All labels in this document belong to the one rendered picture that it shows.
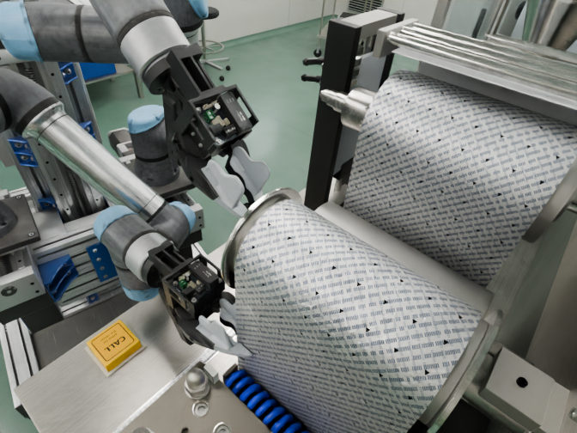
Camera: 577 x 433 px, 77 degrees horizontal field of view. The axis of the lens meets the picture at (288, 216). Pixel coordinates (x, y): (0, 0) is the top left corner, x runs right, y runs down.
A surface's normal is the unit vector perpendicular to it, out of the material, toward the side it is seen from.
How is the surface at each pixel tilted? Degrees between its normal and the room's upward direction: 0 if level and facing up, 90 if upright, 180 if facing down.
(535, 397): 0
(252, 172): 87
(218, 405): 0
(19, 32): 76
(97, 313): 0
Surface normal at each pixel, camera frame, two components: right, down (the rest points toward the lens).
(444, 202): -0.65, 0.50
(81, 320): 0.07, -0.74
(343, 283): -0.23, -0.44
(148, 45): -0.05, 0.15
